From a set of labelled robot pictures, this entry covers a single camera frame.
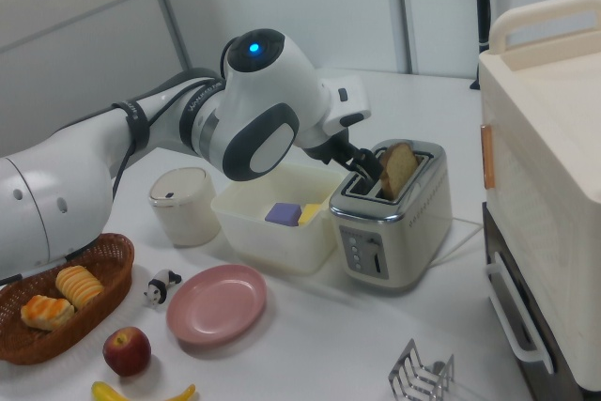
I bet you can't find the white gripper black mount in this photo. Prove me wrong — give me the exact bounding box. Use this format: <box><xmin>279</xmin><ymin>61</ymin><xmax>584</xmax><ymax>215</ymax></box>
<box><xmin>301</xmin><ymin>73</ymin><xmax>384</xmax><ymax>185</ymax></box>

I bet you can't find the toast bread slice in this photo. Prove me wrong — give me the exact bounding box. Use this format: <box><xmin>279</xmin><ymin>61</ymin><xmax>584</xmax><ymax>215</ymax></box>
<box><xmin>378</xmin><ymin>141</ymin><xmax>421</xmax><ymax>201</ymax></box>

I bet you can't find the chrome and cream toaster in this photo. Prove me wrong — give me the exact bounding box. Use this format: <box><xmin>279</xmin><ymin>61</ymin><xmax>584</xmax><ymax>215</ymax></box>
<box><xmin>328</xmin><ymin>138</ymin><xmax>455</xmax><ymax>294</ymax></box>

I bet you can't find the long striped bread roll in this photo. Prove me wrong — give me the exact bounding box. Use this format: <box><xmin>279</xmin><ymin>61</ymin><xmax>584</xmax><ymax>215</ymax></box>
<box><xmin>54</xmin><ymin>264</ymin><xmax>106</xmax><ymax>311</ymax></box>

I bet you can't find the short orange glazed bread roll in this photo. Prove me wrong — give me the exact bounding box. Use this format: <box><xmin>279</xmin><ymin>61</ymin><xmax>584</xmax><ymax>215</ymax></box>
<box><xmin>19</xmin><ymin>294</ymin><xmax>77</xmax><ymax>332</ymax></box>

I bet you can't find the yellow cube block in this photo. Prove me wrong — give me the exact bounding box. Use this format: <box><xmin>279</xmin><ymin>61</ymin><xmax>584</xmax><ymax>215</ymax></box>
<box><xmin>298</xmin><ymin>203</ymin><xmax>324</xmax><ymax>226</ymax></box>

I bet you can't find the purple cube block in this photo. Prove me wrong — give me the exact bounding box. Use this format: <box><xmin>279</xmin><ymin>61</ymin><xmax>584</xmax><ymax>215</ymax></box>
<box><xmin>264</xmin><ymin>201</ymin><xmax>302</xmax><ymax>228</ymax></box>

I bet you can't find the white plastic container box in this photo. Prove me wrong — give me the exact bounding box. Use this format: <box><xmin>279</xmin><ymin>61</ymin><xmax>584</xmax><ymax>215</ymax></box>
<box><xmin>209</xmin><ymin>161</ymin><xmax>349</xmax><ymax>277</ymax></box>

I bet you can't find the cream desktop bin with lid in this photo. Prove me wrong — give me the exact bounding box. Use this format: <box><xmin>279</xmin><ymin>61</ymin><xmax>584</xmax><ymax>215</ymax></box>
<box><xmin>147</xmin><ymin>166</ymin><xmax>223</xmax><ymax>249</ymax></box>

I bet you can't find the pink round plate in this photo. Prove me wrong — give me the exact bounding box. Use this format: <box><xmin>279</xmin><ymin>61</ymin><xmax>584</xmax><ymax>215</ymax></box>
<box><xmin>165</xmin><ymin>263</ymin><xmax>269</xmax><ymax>347</ymax></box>

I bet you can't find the dark brown oven appliance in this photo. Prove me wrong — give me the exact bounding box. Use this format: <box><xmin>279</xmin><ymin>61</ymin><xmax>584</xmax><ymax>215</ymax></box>
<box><xmin>482</xmin><ymin>200</ymin><xmax>587</xmax><ymax>401</ymax></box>

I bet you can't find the panda figurine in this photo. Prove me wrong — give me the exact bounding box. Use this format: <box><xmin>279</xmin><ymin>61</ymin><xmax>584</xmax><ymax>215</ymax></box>
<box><xmin>143</xmin><ymin>268</ymin><xmax>183</xmax><ymax>310</ymax></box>

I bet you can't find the brown wicker basket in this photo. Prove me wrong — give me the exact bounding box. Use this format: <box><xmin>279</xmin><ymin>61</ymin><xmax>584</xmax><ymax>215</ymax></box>
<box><xmin>0</xmin><ymin>232</ymin><xmax>136</xmax><ymax>367</ymax></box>

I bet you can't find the red apple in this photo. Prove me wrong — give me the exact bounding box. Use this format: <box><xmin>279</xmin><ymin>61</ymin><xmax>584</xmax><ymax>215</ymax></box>
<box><xmin>101</xmin><ymin>326</ymin><xmax>153</xmax><ymax>378</ymax></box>

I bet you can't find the yellow banana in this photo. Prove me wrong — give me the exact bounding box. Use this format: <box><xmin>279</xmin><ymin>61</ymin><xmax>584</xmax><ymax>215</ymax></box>
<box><xmin>90</xmin><ymin>380</ymin><xmax>197</xmax><ymax>401</ymax></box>

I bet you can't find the white toaster power cord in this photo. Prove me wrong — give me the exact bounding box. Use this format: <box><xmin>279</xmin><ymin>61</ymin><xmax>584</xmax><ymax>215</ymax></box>
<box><xmin>430</xmin><ymin>215</ymin><xmax>485</xmax><ymax>268</ymax></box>

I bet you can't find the cream box with handle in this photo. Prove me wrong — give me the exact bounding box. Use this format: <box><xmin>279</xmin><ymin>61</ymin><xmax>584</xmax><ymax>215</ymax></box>
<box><xmin>477</xmin><ymin>0</ymin><xmax>601</xmax><ymax>393</ymax></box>

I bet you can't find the black camera stand pole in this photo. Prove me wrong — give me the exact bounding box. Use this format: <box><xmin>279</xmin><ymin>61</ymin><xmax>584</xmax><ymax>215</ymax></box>
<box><xmin>470</xmin><ymin>0</ymin><xmax>493</xmax><ymax>91</ymax></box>

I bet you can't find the white oven door handle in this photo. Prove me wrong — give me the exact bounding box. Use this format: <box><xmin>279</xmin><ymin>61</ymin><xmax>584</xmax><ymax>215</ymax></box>
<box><xmin>485</xmin><ymin>250</ymin><xmax>556</xmax><ymax>375</ymax></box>

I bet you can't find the metal wire toast rack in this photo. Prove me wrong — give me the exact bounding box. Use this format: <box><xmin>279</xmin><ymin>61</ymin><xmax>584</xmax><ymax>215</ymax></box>
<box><xmin>387</xmin><ymin>337</ymin><xmax>456</xmax><ymax>401</ymax></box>

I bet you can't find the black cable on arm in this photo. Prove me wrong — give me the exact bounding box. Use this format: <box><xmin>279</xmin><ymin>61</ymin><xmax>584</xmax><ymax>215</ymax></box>
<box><xmin>108</xmin><ymin>38</ymin><xmax>236</xmax><ymax>200</ymax></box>

